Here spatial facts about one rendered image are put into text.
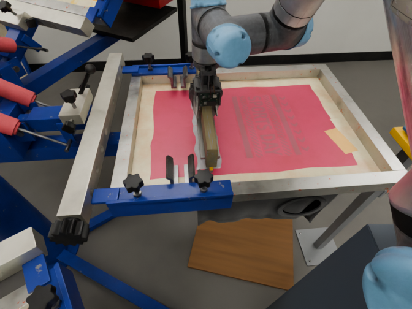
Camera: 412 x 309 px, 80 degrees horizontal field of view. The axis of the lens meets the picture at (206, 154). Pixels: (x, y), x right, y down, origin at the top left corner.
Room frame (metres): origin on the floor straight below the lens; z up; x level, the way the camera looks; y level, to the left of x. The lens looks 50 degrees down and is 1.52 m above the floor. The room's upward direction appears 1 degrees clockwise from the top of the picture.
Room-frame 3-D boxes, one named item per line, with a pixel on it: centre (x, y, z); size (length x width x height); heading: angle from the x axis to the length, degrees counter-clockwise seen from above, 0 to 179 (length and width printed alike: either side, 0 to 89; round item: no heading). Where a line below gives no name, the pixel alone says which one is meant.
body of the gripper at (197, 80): (0.58, 0.00, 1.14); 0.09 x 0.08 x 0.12; 6
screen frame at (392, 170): (0.62, -0.13, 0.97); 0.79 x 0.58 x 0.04; 96
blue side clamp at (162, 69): (0.87, 0.14, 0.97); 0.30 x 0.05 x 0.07; 96
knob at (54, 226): (0.22, 0.28, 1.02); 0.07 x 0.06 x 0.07; 96
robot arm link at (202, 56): (0.59, 0.00, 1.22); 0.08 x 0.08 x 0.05
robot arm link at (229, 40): (0.49, -0.05, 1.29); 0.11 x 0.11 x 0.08; 18
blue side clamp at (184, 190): (0.32, 0.08, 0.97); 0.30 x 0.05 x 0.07; 96
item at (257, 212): (0.44, -0.20, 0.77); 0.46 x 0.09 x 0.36; 96
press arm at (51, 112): (0.56, 0.43, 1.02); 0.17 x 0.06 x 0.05; 96
